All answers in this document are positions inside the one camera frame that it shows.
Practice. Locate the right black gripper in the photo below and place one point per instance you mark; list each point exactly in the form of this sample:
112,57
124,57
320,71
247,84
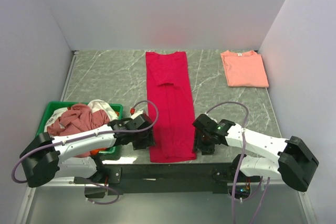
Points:
206,150

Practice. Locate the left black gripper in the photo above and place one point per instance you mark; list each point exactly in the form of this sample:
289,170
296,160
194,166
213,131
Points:
149,140

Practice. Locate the magenta red t shirt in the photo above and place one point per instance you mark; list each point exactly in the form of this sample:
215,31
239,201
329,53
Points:
168,87

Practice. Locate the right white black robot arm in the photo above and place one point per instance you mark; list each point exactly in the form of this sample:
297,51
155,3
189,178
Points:
277,158

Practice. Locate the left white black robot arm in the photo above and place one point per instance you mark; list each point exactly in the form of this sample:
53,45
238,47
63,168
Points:
47,157

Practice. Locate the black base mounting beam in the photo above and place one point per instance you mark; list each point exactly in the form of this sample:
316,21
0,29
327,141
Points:
167,178

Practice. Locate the orange garment in basket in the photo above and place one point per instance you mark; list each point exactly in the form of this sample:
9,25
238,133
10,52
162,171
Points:
96,151

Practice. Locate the white crumpled shirt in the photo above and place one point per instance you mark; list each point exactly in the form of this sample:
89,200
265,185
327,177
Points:
102,107

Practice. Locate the dusty pink crumpled shirt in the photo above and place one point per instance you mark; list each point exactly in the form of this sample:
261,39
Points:
76,119

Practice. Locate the folded salmon pink t shirt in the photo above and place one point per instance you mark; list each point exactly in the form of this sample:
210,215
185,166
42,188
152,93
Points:
244,69

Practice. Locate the green plastic laundry basket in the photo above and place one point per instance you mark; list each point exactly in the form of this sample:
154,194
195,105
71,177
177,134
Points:
78,108

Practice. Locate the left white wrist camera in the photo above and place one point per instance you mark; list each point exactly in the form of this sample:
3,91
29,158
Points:
134,113

